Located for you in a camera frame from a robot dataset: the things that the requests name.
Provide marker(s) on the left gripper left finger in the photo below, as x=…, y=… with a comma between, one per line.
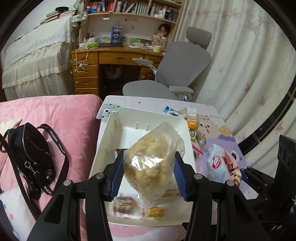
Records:
x=116, y=175

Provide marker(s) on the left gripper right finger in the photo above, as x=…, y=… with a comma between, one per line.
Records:
x=183, y=177

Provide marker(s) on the dark brown star snack packet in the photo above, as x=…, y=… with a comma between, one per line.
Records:
x=120, y=150

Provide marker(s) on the large clear rice cake pack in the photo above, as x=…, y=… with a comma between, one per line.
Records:
x=172, y=190

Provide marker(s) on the dark raisin red-edged packet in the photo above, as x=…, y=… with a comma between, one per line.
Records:
x=196, y=150

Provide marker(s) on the red white apple chips bag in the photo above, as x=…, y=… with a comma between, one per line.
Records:
x=222, y=165

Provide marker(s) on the clear bag yellow puffs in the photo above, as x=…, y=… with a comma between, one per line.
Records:
x=149, y=163

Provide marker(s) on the clear packet nut cake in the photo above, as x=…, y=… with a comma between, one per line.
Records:
x=125, y=207

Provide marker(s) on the green pineapple cake packet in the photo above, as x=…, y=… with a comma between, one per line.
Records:
x=193, y=134

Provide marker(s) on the orange oats bar packet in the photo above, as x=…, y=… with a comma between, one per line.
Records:
x=191, y=118

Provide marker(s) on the blue white cookie packet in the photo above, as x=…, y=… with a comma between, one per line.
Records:
x=172, y=112

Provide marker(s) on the round yellow rice cracker packet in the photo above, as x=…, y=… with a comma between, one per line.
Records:
x=200, y=138

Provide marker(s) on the small yellow candy packet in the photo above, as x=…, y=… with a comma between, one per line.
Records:
x=156, y=212

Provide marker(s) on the white plastic storage tray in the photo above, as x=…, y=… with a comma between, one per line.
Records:
x=148, y=194

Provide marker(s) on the wooden desk with drawers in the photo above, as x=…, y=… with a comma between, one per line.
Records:
x=105, y=70

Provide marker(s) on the white pillow with print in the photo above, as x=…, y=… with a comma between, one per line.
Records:
x=18, y=214

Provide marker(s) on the grey office chair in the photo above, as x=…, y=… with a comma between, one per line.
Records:
x=182, y=63

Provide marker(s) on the white floral curtain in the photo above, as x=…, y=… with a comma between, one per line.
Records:
x=253, y=62

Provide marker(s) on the blue gift bag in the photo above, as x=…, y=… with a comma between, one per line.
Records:
x=116, y=33

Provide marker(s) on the wooden bookshelf hutch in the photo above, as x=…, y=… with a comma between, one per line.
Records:
x=137, y=19

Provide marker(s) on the black handbag with strap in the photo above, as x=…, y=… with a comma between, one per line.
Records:
x=32, y=162

